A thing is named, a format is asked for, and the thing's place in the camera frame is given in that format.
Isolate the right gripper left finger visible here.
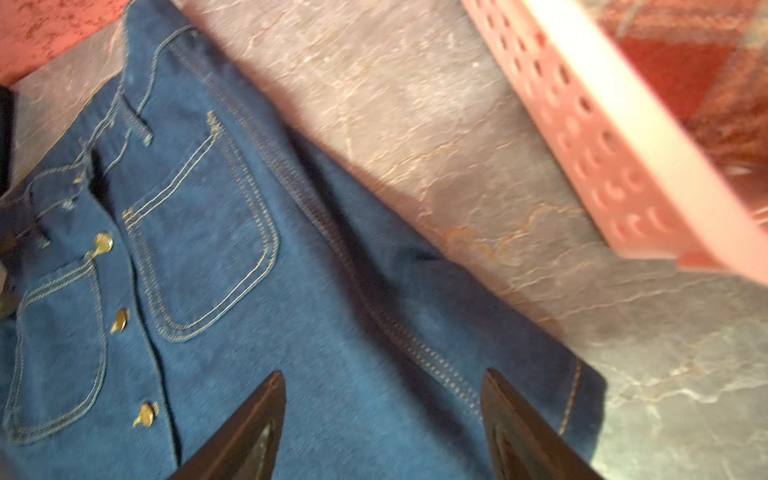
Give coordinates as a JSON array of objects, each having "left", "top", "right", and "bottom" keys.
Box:
[{"left": 172, "top": 371, "right": 287, "bottom": 480}]

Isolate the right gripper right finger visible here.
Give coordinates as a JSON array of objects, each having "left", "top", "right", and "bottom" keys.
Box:
[{"left": 481, "top": 369, "right": 600, "bottom": 480}]

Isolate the denim skirt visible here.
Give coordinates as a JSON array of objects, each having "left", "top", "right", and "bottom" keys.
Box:
[{"left": 1, "top": 1, "right": 606, "bottom": 479}]

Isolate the pink perforated plastic basket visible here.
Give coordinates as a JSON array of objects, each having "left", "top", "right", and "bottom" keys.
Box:
[{"left": 464, "top": 1, "right": 767, "bottom": 284}]

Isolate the red cloth in basket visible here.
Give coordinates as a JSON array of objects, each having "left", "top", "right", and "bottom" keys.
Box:
[{"left": 584, "top": 1, "right": 767, "bottom": 226}]

